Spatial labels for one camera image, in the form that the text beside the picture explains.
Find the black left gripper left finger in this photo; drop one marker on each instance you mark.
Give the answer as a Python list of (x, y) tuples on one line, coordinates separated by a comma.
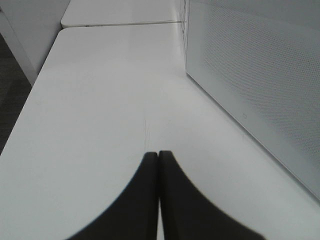
[(134, 214)]

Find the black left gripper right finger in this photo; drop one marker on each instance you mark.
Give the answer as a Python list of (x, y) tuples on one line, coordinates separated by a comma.
[(187, 214)]

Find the white microwave door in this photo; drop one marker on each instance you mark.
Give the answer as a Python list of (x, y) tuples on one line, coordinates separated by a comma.
[(260, 60)]

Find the white microwave oven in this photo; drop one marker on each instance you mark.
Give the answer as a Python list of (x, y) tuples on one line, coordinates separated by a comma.
[(183, 17)]

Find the white adjacent table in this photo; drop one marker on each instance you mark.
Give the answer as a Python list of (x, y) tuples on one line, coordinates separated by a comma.
[(91, 13)]

